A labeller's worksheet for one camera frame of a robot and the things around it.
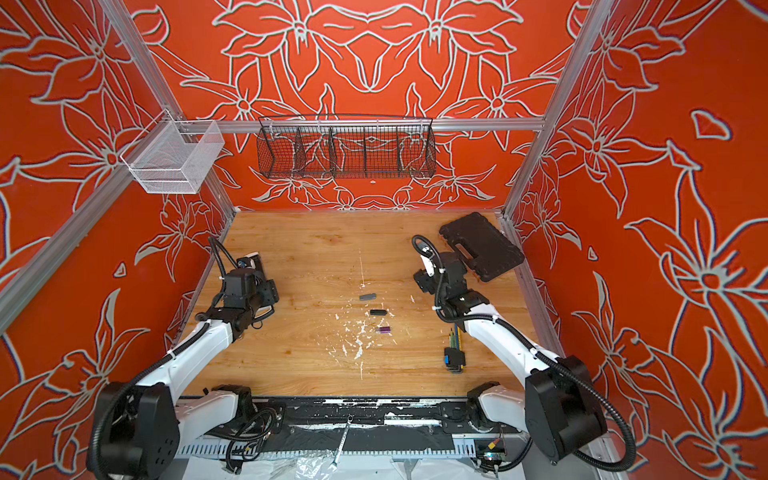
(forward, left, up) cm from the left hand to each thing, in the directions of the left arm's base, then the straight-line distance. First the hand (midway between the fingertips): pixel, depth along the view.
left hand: (263, 284), depth 88 cm
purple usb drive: (-8, -37, -9) cm, 39 cm away
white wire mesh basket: (+31, +32, +23) cm, 50 cm away
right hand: (+8, -53, +7) cm, 54 cm away
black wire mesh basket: (+43, -21, +21) cm, 52 cm away
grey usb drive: (+3, -31, -9) cm, 33 cm away
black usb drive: (-3, -35, -9) cm, 36 cm away
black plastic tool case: (+22, -73, -6) cm, 77 cm away
